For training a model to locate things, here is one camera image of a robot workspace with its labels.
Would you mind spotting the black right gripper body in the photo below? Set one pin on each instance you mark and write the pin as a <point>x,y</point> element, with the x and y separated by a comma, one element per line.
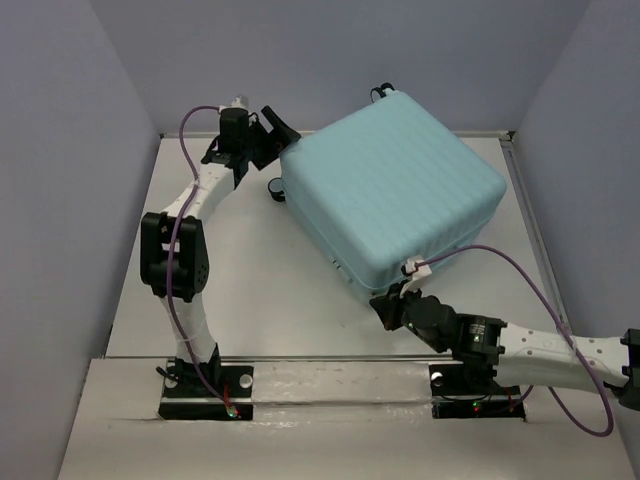
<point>396,312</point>

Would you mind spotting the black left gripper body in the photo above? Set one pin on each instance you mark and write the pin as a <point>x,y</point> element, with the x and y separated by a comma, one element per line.
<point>260,147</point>

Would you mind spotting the light blue hard-shell suitcase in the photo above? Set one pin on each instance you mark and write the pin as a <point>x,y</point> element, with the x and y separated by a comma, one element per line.
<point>384,184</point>

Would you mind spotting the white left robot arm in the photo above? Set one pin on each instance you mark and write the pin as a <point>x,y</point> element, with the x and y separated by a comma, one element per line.
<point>174,260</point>

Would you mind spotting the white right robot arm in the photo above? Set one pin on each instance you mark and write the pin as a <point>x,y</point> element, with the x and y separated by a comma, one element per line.
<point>495,352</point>

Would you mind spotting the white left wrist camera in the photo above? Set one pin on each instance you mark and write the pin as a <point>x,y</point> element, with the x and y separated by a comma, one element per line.
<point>239,102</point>

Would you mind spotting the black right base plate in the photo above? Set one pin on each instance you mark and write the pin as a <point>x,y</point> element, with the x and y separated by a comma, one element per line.
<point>454,397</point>

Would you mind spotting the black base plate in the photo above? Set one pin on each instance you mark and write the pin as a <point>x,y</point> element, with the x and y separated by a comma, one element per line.
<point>454,397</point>
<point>185,398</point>

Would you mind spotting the aluminium table rail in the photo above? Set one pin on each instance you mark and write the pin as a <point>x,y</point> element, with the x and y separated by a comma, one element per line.
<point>533,230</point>

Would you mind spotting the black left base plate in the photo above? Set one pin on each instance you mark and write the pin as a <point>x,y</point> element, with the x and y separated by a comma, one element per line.
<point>185,398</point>

